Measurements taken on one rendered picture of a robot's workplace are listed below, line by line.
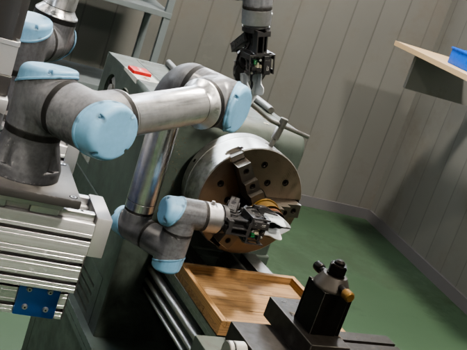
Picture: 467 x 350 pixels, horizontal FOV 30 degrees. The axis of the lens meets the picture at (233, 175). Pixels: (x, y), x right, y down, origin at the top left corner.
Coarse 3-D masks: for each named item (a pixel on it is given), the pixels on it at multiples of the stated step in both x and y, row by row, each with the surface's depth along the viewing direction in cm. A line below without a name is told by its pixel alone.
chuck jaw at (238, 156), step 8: (232, 152) 232; (240, 152) 231; (232, 160) 231; (240, 160) 230; (248, 160) 229; (240, 168) 228; (248, 168) 228; (240, 176) 229; (248, 176) 229; (240, 184) 232; (248, 184) 228; (256, 184) 229; (240, 192) 235; (248, 192) 229; (256, 192) 229; (248, 200) 231; (256, 200) 228
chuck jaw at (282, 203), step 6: (270, 198) 239; (276, 198) 240; (282, 204) 237; (288, 204) 238; (294, 204) 239; (282, 210) 233; (288, 210) 236; (294, 210) 240; (288, 216) 239; (294, 216) 240
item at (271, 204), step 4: (260, 200) 228; (264, 200) 229; (268, 200) 229; (252, 204) 228; (256, 204) 228; (260, 204) 227; (264, 204) 227; (268, 204) 227; (272, 204) 228; (276, 204) 231; (272, 208) 226; (276, 208) 227; (276, 212) 224; (280, 212) 225; (280, 216) 225; (272, 224) 231; (268, 236) 226
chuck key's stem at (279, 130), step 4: (280, 120) 237; (284, 120) 236; (280, 124) 237; (284, 124) 237; (276, 128) 237; (280, 128) 237; (276, 132) 237; (280, 132) 237; (272, 136) 237; (276, 136) 237; (272, 140) 238; (276, 140) 238; (268, 144) 238; (272, 144) 238
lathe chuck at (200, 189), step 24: (240, 144) 234; (264, 144) 237; (216, 168) 229; (264, 168) 235; (288, 168) 238; (192, 192) 234; (216, 192) 232; (264, 192) 238; (288, 192) 241; (240, 240) 241; (264, 240) 244
